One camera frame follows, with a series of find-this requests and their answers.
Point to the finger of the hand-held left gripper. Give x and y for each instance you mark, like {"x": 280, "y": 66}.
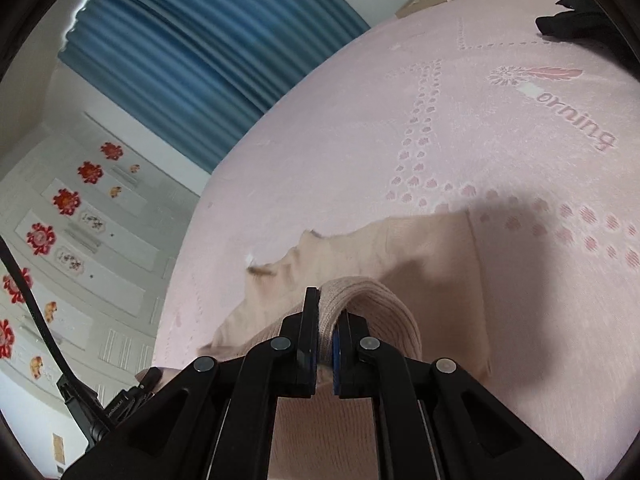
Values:
{"x": 152, "y": 377}

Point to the pink knitted sweater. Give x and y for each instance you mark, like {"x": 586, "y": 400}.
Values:
{"x": 425, "y": 265}

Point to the bed with pink sheet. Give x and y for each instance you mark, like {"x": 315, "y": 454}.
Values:
{"x": 350, "y": 135}

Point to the black puffer jacket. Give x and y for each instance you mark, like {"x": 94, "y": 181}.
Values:
{"x": 580, "y": 20}

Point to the blue curtain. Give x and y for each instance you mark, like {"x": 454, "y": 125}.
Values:
{"x": 200, "y": 60}

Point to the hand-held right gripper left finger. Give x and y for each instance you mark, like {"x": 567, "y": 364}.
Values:
{"x": 300, "y": 355}

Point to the white wardrobe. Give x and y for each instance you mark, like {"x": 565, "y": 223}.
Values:
{"x": 100, "y": 260}

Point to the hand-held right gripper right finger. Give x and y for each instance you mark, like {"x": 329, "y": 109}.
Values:
{"x": 350, "y": 355}

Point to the orange wall sticker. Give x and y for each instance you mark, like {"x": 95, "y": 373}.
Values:
{"x": 59, "y": 448}

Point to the row of red paper decorations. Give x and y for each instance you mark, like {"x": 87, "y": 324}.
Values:
{"x": 66, "y": 201}

